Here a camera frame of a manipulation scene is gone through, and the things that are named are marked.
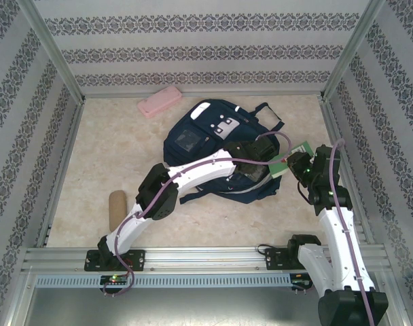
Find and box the aluminium table side rail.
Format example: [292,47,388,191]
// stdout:
[35,100,85,247]
[320,98,376,244]

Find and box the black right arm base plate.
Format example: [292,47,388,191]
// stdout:
[264,247,328,271]

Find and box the aluminium table end rail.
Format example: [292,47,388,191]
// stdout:
[82,88,325,100]

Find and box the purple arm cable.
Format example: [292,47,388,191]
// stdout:
[293,138,377,326]
[103,131,292,297]

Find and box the pink pencil case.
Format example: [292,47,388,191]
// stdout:
[137,86,183,119]

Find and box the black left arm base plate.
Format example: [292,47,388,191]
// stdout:
[85,249,146,272]

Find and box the aluminium mounting rail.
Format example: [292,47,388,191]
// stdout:
[21,244,387,272]

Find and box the grey metal sheet panel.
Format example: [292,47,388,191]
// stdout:
[9,271,408,326]

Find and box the brown cork pencil case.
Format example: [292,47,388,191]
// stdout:
[108,190,128,232]

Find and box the small control board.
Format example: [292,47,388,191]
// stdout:
[100,274,131,285]
[291,272,315,285]

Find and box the aluminium frame post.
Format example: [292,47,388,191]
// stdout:
[16,0,87,103]
[320,0,386,99]

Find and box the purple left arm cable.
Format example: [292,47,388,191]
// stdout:
[103,131,292,297]

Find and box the navy blue backpack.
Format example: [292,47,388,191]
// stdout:
[163,98,285,205]

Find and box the green book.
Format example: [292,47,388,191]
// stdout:
[269,141,313,179]

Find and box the grey slotted cable duct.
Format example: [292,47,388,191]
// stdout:
[35,274,292,289]

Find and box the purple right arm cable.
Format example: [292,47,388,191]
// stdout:
[293,138,377,326]

